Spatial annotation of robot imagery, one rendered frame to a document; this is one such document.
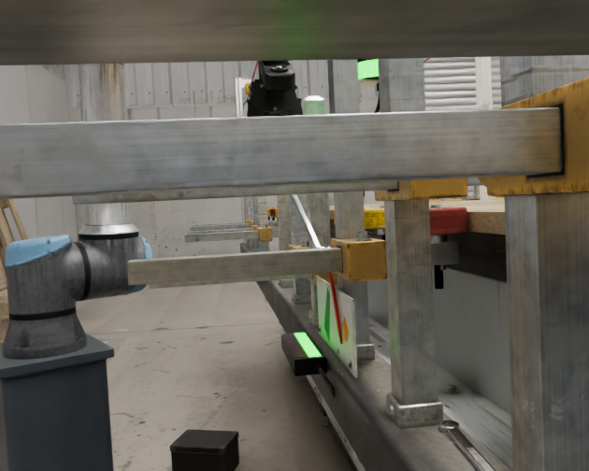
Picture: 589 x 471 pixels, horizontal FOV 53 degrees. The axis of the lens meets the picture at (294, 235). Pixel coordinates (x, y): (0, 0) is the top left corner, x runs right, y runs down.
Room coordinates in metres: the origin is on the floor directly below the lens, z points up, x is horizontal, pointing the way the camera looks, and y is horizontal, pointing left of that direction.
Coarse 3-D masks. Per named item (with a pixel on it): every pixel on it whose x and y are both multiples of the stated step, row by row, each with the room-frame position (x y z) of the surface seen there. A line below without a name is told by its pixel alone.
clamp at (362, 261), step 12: (336, 240) 0.81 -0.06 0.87; (348, 240) 0.78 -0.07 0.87; (372, 240) 0.75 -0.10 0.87; (348, 252) 0.74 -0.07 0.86; (360, 252) 0.74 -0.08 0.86; (372, 252) 0.74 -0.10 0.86; (384, 252) 0.75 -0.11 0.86; (348, 264) 0.74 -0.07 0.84; (360, 264) 0.74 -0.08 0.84; (372, 264) 0.74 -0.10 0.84; (384, 264) 0.74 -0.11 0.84; (348, 276) 0.74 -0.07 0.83; (360, 276) 0.74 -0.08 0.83; (372, 276) 0.74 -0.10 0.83; (384, 276) 0.74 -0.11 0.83
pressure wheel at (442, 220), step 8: (432, 208) 0.77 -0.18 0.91; (440, 208) 0.77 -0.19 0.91; (448, 208) 0.77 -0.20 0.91; (456, 208) 0.77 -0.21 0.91; (464, 208) 0.78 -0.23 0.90; (432, 216) 0.77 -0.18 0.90; (440, 216) 0.77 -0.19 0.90; (448, 216) 0.77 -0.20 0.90; (456, 216) 0.77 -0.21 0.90; (464, 216) 0.78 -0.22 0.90; (432, 224) 0.77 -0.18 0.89; (440, 224) 0.77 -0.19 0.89; (448, 224) 0.77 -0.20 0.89; (456, 224) 0.77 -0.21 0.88; (464, 224) 0.78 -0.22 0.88; (432, 232) 0.77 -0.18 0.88; (440, 232) 0.77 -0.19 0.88; (448, 232) 0.77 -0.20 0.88; (456, 232) 0.77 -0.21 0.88; (464, 232) 0.78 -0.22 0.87; (432, 240) 0.80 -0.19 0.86; (440, 240) 0.79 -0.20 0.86; (440, 272) 0.80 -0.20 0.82; (440, 280) 0.80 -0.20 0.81; (440, 288) 0.80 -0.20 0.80
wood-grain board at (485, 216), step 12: (372, 204) 3.41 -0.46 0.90; (432, 204) 1.87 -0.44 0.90; (444, 204) 1.71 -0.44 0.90; (456, 204) 1.58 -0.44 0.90; (468, 204) 1.46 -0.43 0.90; (480, 204) 1.37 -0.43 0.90; (492, 204) 1.28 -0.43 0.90; (504, 204) 1.21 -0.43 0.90; (468, 216) 0.80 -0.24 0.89; (480, 216) 0.76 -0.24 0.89; (492, 216) 0.73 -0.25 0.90; (504, 216) 0.70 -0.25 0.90; (468, 228) 0.80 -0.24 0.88; (480, 228) 0.77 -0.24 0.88; (492, 228) 0.73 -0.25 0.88; (504, 228) 0.70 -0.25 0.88
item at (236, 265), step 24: (144, 264) 0.74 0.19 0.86; (168, 264) 0.74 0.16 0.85; (192, 264) 0.75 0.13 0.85; (216, 264) 0.75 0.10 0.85; (240, 264) 0.76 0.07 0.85; (264, 264) 0.76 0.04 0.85; (288, 264) 0.76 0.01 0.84; (312, 264) 0.77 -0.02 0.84; (336, 264) 0.77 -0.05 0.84; (432, 264) 0.79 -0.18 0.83
